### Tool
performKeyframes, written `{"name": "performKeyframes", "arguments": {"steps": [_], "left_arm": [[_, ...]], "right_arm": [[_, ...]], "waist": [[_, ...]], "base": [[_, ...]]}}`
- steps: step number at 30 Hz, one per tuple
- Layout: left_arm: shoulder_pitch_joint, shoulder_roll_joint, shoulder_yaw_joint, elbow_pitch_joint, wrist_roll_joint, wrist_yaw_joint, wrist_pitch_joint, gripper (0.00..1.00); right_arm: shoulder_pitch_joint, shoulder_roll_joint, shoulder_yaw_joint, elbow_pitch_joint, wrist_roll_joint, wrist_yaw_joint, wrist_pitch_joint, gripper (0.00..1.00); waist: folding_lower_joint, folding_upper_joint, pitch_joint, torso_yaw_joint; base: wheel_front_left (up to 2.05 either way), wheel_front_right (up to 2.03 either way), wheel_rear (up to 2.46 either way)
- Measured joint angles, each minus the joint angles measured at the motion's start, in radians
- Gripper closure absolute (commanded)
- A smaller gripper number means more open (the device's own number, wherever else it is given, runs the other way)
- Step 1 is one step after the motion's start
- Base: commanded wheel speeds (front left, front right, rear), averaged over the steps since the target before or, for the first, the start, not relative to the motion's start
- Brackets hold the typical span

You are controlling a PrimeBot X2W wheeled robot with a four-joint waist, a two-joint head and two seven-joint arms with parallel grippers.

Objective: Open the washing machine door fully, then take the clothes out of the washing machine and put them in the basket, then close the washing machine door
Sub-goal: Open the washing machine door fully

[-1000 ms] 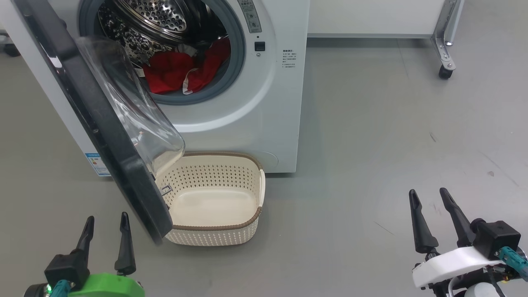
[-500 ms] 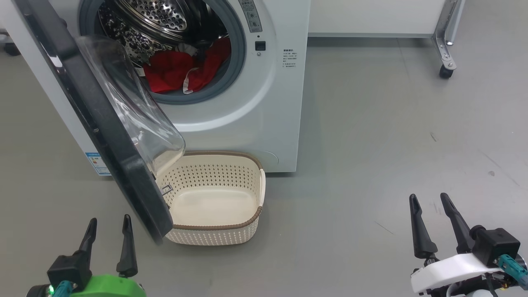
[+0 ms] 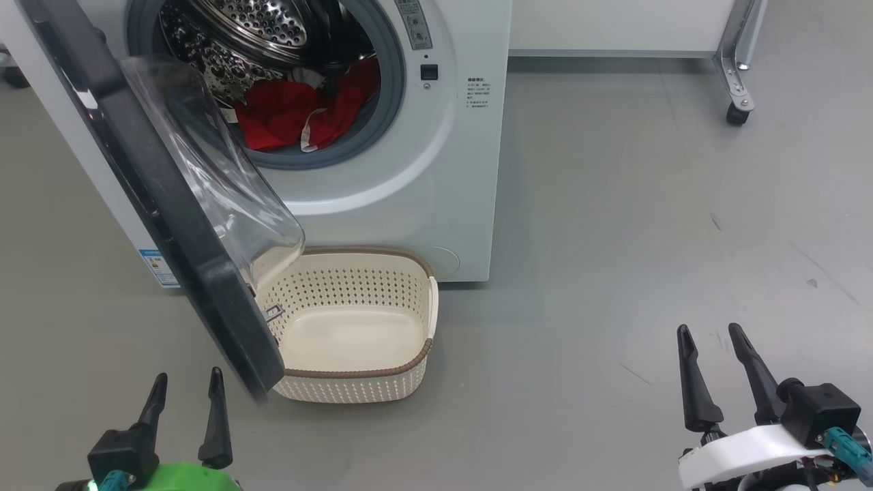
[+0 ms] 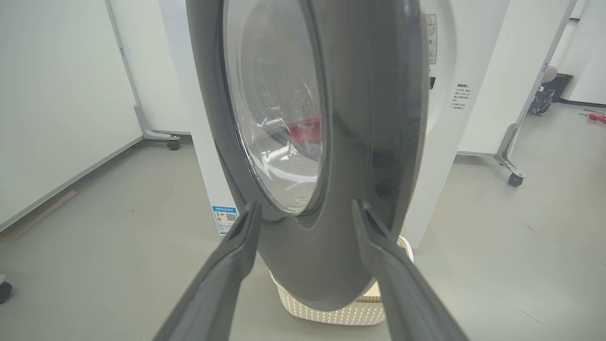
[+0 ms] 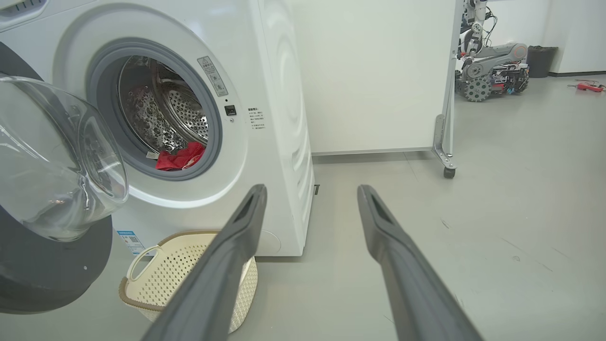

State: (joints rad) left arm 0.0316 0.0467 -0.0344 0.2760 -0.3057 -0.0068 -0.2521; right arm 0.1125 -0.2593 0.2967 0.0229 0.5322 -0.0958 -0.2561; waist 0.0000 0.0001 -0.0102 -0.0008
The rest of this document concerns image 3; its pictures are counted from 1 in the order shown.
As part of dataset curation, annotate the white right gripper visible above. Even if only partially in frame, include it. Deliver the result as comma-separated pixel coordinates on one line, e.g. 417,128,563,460
677,323,873,491

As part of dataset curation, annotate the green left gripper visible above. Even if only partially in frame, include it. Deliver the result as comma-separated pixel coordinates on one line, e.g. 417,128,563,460
55,367,243,491

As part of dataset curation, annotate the black-rimmed glass washer door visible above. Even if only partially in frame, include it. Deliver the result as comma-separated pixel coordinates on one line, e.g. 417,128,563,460
17,0,306,403

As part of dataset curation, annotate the cream perforated laundry basket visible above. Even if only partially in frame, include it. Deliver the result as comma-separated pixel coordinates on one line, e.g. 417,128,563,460
256,247,439,404

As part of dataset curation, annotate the white front-load washing machine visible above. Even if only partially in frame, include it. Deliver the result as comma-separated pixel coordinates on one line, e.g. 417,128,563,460
0,0,512,291

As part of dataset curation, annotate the blue energy label sticker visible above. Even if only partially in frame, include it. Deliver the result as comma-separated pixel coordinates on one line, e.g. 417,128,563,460
138,250,179,288

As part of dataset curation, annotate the white partition panel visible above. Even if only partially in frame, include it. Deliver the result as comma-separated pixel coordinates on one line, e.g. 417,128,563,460
508,0,741,57

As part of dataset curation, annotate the small printed text sticker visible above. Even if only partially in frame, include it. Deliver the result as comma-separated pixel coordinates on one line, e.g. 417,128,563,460
467,77,493,110

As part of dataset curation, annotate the grey warning label sticker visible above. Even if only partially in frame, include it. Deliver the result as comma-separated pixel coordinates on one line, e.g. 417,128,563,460
396,0,434,50

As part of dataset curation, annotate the teal-plug right camera cable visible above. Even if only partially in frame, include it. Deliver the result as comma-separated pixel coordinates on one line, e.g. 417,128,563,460
823,428,873,482

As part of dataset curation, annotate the silver metal frame leg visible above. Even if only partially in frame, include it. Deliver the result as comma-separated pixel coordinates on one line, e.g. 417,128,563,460
713,0,769,110

